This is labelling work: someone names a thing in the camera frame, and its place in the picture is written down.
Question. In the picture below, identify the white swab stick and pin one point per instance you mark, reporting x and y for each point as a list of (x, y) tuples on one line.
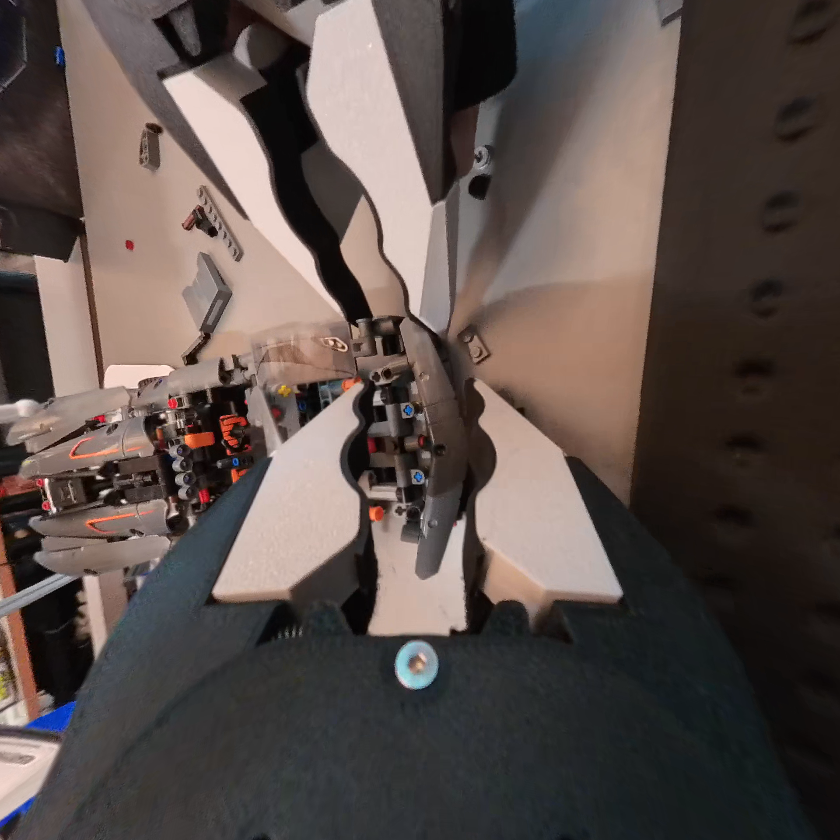
[(19, 409)]

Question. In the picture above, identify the person's right hand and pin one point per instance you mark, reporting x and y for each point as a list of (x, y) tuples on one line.
[(464, 138)]

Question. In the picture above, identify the grey lego car model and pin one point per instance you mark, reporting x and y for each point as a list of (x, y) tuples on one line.
[(131, 433)]

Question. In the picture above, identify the dark grey angled lego beam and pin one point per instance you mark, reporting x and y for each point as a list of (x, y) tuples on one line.
[(149, 148)]

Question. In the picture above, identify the grey two-stud lego plate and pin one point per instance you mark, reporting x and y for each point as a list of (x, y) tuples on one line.
[(474, 344)]

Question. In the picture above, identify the grey long lego plate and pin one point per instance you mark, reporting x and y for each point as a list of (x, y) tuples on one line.
[(222, 226)]

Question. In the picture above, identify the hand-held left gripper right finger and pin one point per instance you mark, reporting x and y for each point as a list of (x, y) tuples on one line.
[(551, 525)]

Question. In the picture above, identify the grey curved lego panel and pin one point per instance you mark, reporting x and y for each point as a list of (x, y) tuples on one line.
[(439, 394)]

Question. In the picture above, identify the small metal screw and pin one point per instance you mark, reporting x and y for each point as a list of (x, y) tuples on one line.
[(482, 157)]

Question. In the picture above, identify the black lego pin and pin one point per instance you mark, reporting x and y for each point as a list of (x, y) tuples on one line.
[(200, 222)]

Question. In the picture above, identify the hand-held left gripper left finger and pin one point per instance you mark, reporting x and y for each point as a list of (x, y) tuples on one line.
[(289, 525)]

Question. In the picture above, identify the dark dimpled panel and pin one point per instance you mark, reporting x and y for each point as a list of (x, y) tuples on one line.
[(741, 328)]

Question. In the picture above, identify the lego set box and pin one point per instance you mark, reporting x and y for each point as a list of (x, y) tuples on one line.
[(33, 131)]

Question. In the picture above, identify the metal rod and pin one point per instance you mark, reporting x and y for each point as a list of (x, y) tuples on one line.
[(36, 594)]

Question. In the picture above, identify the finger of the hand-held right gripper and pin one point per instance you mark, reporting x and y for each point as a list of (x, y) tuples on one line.
[(374, 118), (223, 124)]

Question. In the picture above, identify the grey tile orange stripe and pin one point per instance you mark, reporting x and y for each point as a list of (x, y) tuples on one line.
[(669, 10)]

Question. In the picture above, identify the white rounded board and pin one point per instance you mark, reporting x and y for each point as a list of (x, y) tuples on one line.
[(131, 377)]

